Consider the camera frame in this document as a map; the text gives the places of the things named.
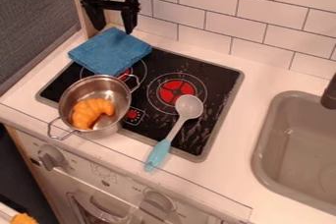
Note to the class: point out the toy stove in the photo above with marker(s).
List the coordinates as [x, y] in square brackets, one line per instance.
[175, 100]

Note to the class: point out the tap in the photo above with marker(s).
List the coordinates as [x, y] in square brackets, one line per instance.
[329, 93]

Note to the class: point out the blue cloth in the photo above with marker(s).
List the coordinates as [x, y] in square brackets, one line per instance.
[110, 51]

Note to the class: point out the silver pot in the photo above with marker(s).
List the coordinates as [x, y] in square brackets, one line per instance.
[94, 105]

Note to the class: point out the toy sink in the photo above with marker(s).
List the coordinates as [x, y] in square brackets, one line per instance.
[297, 156]

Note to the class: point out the orange toy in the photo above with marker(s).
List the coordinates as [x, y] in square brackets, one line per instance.
[22, 219]

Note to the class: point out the orange toy croissant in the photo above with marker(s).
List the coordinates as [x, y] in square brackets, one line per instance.
[91, 111]

